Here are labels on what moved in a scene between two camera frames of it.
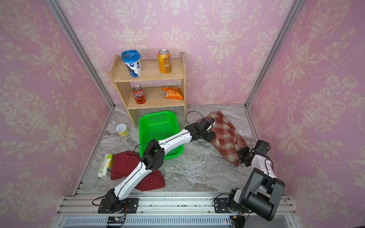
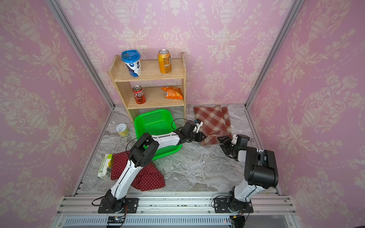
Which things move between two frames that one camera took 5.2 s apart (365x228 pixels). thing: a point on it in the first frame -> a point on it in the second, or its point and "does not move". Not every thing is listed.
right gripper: [242, 153] -> [226, 141]
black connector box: [238, 221] does not move
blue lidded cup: [131, 58] does not move
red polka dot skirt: [123, 164] does not move
